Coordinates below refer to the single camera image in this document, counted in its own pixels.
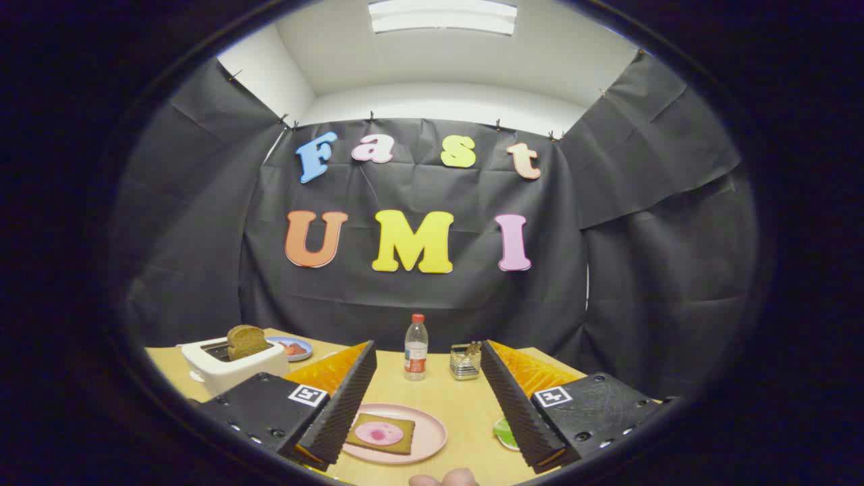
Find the black backdrop cloth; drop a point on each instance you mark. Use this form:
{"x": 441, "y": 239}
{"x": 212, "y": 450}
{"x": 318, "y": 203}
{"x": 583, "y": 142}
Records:
{"x": 432, "y": 290}

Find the small blue plate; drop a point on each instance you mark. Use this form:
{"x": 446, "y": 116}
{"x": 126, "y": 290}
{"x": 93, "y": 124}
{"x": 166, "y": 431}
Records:
{"x": 305, "y": 345}

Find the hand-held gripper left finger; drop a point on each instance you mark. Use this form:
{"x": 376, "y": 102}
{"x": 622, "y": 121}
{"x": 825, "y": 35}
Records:
{"x": 344, "y": 405}

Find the red food slices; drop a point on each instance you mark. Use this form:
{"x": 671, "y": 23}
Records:
{"x": 295, "y": 349}

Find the toast with pink jam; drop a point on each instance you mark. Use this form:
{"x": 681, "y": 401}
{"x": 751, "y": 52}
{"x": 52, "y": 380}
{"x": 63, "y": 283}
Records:
{"x": 378, "y": 433}

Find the white toaster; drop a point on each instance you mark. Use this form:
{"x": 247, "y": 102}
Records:
{"x": 229, "y": 376}

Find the brown bread slice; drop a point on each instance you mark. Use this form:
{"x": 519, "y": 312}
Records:
{"x": 246, "y": 341}

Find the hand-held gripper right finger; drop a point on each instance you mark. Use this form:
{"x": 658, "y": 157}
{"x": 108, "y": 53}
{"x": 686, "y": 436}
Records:
{"x": 513, "y": 405}

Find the pink round plate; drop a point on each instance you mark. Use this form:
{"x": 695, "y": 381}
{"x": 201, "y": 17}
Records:
{"x": 430, "y": 432}

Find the white rectangular plate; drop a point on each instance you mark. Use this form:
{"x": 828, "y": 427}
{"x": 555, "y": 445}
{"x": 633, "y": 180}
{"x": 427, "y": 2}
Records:
{"x": 505, "y": 443}

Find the clear bottle with red cap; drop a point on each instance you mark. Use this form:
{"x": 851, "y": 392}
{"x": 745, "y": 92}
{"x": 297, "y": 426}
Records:
{"x": 416, "y": 351}

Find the ceiling light panel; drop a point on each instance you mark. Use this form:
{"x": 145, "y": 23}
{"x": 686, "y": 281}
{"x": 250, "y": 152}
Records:
{"x": 442, "y": 17}

